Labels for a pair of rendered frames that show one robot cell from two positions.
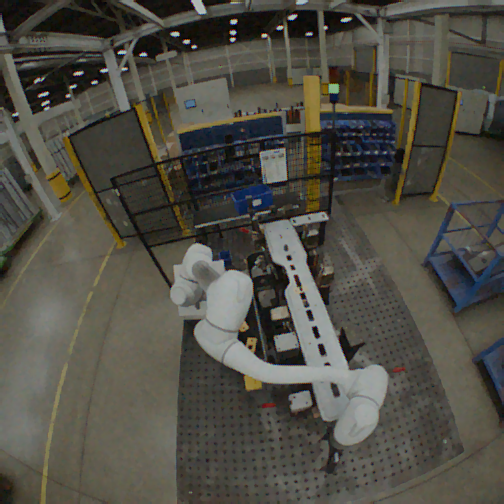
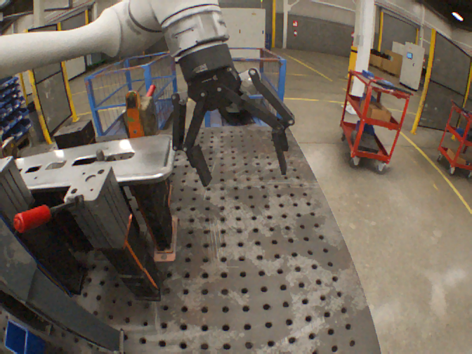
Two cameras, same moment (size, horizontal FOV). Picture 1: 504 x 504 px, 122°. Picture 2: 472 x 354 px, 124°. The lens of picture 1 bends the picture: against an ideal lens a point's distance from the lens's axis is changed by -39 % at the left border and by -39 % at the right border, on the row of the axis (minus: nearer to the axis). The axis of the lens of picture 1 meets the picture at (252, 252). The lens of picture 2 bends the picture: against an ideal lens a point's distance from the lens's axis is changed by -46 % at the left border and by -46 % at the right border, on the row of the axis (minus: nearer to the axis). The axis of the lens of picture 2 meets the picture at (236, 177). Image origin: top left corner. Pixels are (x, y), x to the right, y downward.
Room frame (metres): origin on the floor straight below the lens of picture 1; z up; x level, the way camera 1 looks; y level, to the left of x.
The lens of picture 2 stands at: (-0.07, 0.17, 1.25)
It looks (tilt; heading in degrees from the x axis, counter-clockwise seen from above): 38 degrees down; 264
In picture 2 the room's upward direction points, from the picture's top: straight up
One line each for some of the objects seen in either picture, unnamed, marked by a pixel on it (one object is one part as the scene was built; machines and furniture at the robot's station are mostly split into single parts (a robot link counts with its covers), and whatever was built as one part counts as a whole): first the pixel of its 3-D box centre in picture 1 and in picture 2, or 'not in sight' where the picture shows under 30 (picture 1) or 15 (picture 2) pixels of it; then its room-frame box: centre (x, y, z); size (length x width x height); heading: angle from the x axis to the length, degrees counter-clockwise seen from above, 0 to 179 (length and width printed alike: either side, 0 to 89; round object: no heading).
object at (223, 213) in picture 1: (245, 208); not in sight; (1.63, -0.01, 1.01); 0.90 x 0.22 x 0.03; 91
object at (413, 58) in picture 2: not in sight; (412, 61); (-8.00, -6.72, 1.22); 0.80 x 0.54 x 2.45; 88
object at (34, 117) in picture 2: (403, 171); (41, 119); (3.10, -2.97, 0.36); 0.50 x 0.50 x 0.73
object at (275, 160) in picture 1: (273, 166); not in sight; (1.75, -0.31, 1.30); 0.23 x 0.02 x 0.31; 91
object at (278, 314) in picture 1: (281, 329); not in sight; (0.57, -0.08, 0.89); 0.13 x 0.11 x 0.38; 91
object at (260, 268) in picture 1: (263, 289); not in sight; (0.83, -0.03, 0.94); 0.18 x 0.13 x 0.49; 1
